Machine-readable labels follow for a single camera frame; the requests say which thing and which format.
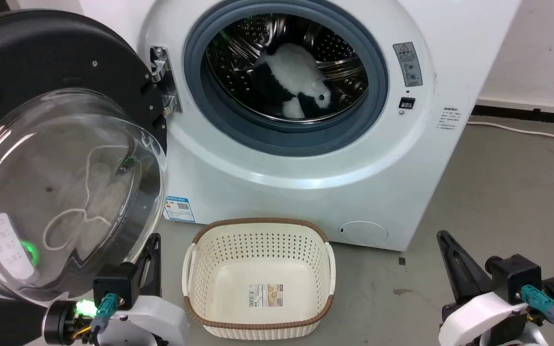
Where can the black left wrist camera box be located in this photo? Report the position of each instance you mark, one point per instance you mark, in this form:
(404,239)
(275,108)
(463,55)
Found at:
(116,284)

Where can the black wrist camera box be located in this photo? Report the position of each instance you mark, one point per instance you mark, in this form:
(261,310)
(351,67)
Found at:
(515,276)
(116,284)

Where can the black washer door with glass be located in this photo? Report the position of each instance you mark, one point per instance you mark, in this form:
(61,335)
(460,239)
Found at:
(41,57)

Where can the dark baseboard strip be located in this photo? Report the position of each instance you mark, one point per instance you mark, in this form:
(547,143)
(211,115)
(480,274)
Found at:
(527,114)

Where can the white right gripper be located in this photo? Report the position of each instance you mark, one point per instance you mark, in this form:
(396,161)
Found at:
(484,319)

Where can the cream plastic laundry basket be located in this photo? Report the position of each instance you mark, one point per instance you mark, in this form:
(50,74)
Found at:
(258,283)

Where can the stainless steel drum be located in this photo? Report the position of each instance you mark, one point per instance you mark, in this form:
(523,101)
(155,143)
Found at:
(238,53)

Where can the grey warning label sticker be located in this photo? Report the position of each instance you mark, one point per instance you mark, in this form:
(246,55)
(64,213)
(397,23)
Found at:
(408,64)

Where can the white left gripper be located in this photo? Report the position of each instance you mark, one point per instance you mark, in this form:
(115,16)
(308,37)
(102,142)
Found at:
(154,319)

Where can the small text sticker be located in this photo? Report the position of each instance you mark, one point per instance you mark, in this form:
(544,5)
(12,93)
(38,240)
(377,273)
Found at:
(448,118)

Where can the white front-load washing machine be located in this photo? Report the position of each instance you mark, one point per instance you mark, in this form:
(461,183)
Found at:
(301,192)

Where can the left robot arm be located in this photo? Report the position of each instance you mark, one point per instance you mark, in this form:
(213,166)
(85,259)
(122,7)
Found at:
(63,323)

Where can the paper label in basket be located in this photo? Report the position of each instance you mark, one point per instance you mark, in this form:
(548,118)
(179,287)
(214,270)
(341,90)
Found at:
(265,295)

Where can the clear glass door bowl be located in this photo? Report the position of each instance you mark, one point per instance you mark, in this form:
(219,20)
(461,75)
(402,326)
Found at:
(65,192)

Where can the black door lock latch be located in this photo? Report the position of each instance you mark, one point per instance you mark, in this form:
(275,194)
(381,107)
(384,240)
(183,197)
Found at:
(407,103)

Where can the round filter cover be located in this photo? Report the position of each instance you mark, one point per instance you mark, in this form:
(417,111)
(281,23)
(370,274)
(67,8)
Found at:
(363,234)

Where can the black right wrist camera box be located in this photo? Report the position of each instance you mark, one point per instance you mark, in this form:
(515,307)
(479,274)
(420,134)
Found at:
(515,276)

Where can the chrome door hinge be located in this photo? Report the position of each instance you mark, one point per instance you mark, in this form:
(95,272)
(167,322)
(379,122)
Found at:
(165,79)

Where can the white label sticker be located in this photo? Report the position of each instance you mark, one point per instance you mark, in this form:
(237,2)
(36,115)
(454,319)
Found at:
(7,247)

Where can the black and white plush panda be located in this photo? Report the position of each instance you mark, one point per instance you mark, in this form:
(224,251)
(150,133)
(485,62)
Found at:
(296,77)

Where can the blue energy label sticker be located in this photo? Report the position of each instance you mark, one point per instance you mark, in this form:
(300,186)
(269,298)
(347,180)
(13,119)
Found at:
(179,208)

